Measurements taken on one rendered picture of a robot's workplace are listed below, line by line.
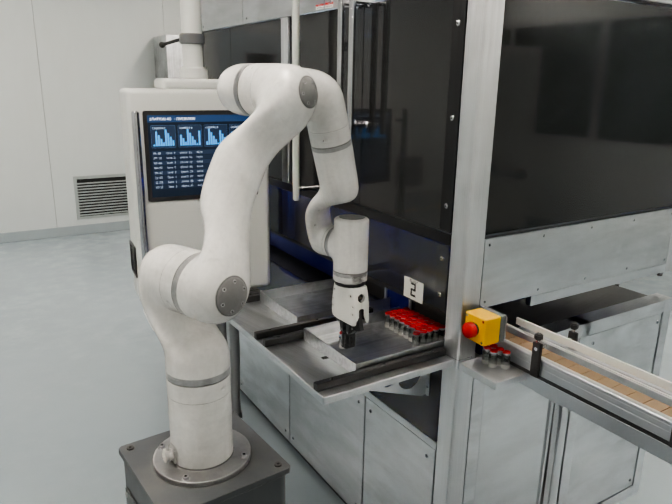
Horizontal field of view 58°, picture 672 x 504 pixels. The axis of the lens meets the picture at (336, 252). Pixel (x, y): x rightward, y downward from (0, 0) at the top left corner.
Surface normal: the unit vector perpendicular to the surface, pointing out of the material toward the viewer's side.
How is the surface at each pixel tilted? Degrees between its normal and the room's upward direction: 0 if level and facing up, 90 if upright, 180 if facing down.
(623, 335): 90
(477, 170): 90
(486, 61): 90
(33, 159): 90
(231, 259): 62
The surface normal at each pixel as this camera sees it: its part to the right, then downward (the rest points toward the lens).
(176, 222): 0.44, 0.25
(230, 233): 0.65, -0.31
